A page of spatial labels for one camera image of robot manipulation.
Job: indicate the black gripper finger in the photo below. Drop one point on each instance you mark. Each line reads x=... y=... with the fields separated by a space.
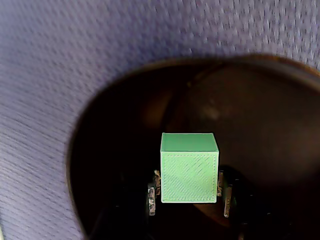
x=151 y=200
x=226 y=200

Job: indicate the green plastic cube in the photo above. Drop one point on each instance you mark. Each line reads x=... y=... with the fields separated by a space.
x=188 y=175

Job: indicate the black metal pot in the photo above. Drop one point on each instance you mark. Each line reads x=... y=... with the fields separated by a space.
x=250 y=125

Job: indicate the blue woven tablecloth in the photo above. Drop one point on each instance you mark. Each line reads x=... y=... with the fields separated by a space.
x=75 y=50

